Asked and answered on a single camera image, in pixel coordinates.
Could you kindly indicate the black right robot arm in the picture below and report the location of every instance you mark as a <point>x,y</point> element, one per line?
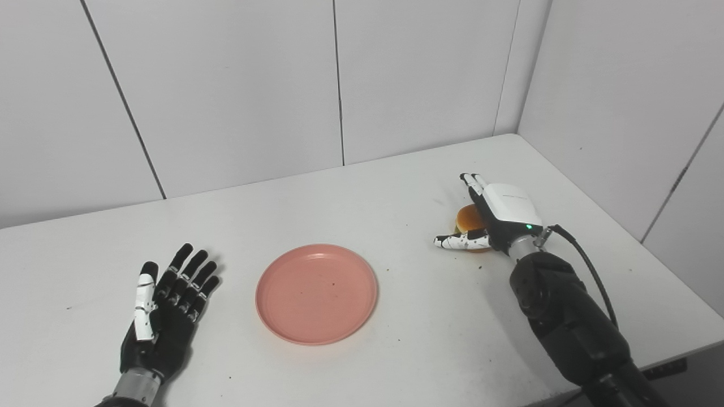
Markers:
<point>571,316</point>

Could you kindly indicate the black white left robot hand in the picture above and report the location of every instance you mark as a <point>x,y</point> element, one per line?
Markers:
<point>169,328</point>

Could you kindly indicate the pink round plate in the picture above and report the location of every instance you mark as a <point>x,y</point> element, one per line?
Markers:
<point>317,294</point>

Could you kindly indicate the toy hamburger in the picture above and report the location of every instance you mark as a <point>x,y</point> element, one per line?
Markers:
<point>468,217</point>

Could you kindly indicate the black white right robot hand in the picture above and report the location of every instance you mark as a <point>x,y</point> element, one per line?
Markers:
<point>509,212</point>

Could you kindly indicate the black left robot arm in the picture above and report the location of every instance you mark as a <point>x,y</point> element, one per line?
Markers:
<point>133,390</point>

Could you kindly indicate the black bracket under table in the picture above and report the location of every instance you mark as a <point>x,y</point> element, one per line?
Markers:
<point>666,368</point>

